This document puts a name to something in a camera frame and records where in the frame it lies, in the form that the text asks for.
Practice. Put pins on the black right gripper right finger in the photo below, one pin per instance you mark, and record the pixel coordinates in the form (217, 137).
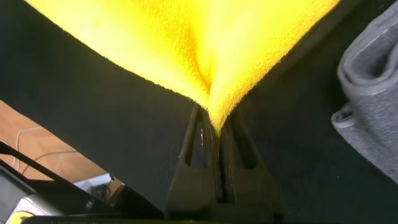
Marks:
(252, 186)

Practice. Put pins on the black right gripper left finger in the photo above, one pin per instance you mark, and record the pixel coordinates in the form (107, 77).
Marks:
(192, 186)

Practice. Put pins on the grey towel with orange marks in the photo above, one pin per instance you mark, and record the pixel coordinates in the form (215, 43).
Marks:
(373, 109)

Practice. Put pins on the yellow towel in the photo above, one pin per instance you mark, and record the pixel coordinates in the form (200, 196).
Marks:
(186, 40)

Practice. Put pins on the white grey robot base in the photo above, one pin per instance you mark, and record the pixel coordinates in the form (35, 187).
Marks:
(37, 202)

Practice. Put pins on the black table cloth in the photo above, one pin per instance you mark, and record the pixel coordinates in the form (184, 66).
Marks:
(109, 118)

